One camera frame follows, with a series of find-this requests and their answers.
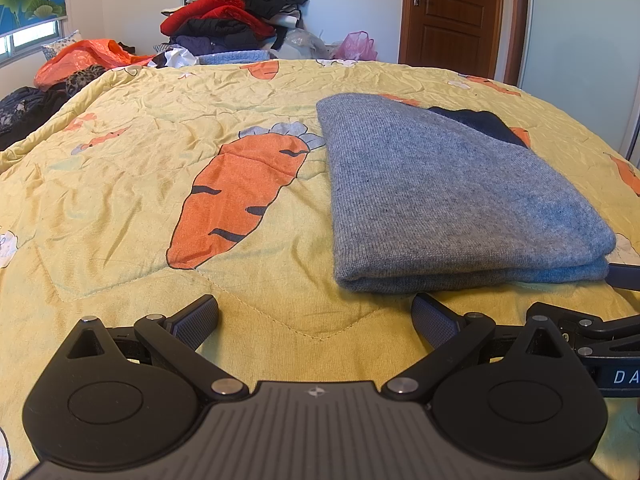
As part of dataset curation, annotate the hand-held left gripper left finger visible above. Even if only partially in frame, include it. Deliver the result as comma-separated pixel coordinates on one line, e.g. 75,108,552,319
64,294,251,403

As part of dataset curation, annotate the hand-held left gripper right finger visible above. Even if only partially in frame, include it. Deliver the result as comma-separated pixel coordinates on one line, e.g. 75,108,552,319
381,293,572,404

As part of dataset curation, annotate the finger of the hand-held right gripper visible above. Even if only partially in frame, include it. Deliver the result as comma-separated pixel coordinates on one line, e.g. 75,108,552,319
526,302,640,361
607,262,640,292

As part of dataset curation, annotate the grey sweater with navy sleeves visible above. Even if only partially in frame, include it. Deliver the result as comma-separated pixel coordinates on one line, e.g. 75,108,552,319
316,93,617,295

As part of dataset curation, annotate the pile of clothes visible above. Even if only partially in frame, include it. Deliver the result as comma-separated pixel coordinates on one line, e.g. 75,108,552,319
159,0,310,58

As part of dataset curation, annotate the yellow carrot print quilt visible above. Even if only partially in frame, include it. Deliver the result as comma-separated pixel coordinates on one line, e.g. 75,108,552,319
0,57,640,480

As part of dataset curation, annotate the white flower-print wardrobe door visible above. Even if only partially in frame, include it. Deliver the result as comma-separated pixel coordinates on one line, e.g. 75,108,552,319
517,0,640,161

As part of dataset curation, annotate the white crumpled cloth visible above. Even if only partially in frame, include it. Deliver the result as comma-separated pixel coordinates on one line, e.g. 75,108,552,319
152,45,201,68

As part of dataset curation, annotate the leopard print cloth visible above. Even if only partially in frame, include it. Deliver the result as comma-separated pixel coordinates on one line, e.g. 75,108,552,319
64,64,107,98

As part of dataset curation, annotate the dark floral cloth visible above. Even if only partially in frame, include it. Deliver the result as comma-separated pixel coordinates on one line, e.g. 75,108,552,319
0,86,68,152

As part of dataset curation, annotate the light blue folded towel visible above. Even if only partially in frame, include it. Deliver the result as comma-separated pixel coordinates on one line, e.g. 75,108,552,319
199,50,271,66

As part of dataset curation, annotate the pink plastic bag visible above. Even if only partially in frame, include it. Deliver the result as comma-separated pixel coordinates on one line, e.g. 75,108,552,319
332,31,378,62

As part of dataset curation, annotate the orange plastic bag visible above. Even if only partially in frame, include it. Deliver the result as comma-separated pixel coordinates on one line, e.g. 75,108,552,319
34,39,156,88

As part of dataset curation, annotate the clear plastic bag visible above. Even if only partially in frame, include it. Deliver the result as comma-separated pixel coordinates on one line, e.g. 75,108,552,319
274,27,337,61

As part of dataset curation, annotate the brown wooden door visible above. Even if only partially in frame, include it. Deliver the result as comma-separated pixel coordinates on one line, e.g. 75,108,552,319
398,0,530,85

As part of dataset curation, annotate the white floral pillow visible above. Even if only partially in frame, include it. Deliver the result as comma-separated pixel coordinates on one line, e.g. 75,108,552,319
41,29,82,62

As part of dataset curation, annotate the window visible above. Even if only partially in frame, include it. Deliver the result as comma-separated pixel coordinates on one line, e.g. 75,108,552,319
0,17,63,68

